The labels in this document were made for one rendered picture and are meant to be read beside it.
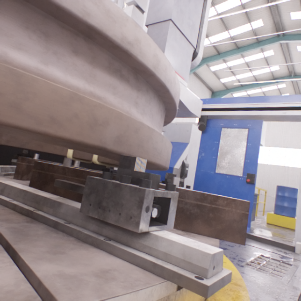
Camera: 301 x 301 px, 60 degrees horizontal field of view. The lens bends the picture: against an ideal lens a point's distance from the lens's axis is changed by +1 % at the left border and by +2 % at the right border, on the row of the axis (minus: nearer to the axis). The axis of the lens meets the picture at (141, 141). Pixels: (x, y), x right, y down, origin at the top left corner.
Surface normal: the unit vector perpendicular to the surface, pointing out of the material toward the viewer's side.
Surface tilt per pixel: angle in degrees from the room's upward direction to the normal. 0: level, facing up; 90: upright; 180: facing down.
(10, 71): 90
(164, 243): 72
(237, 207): 90
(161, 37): 90
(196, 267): 90
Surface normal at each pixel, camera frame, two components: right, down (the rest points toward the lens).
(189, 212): -0.23, -0.17
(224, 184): -0.58, -0.21
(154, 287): 0.75, 0.05
